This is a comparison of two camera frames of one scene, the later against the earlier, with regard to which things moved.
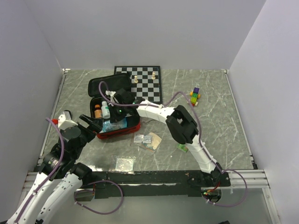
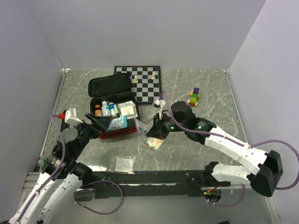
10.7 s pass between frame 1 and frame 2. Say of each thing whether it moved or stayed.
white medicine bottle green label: stayed
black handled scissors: stayed
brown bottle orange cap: stayed
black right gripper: moved
